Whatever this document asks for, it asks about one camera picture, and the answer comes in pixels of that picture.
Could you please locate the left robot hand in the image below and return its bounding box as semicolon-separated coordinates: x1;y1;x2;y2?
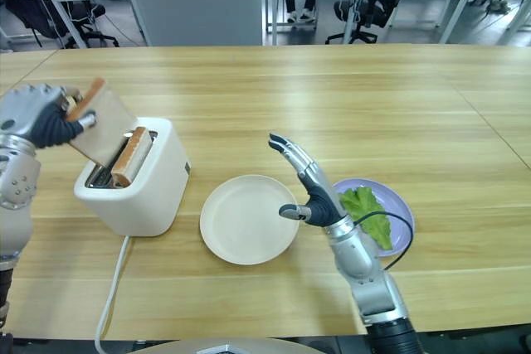
0;84;97;149

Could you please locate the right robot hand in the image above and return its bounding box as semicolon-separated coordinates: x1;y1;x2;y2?
268;133;348;227

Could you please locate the bread slice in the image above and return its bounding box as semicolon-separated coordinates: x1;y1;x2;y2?
65;77;138;168
110;126;151;187

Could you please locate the green lettuce leaf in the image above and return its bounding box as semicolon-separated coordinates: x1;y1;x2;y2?
339;187;394;251

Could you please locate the purple plate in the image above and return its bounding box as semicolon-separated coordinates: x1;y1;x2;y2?
332;178;416;259

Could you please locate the cream plate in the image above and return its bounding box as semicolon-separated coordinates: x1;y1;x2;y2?
199;174;300;266

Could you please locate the cream toaster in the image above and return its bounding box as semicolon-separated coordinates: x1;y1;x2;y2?
73;117;191;238

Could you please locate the robot body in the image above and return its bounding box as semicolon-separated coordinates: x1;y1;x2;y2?
128;337;324;354

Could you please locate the person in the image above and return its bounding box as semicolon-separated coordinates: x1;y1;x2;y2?
283;0;319;25

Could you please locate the black cable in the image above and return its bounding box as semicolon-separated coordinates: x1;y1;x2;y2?
350;211;416;271

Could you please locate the white cord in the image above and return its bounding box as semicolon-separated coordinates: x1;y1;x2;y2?
94;235;131;354

